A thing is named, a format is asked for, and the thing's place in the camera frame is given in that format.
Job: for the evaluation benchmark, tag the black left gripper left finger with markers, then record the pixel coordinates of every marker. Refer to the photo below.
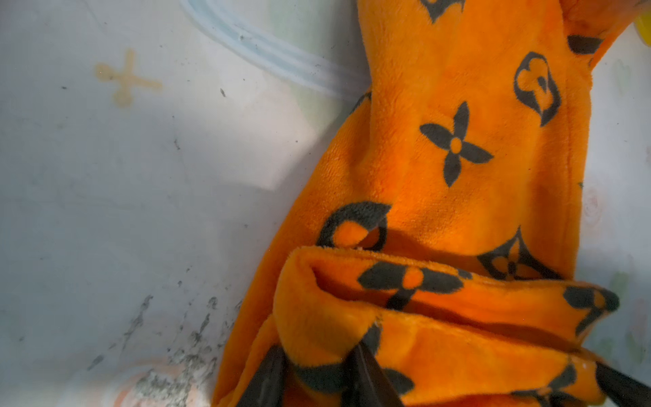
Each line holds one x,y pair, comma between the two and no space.
368,386

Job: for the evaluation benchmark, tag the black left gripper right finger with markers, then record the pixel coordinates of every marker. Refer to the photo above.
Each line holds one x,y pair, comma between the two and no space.
623,390

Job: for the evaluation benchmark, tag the orange patterned plush pillowcase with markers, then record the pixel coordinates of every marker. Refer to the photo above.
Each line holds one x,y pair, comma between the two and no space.
440,228

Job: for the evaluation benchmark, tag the yellow bucket pen holder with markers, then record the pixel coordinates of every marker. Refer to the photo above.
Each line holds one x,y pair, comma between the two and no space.
643,27

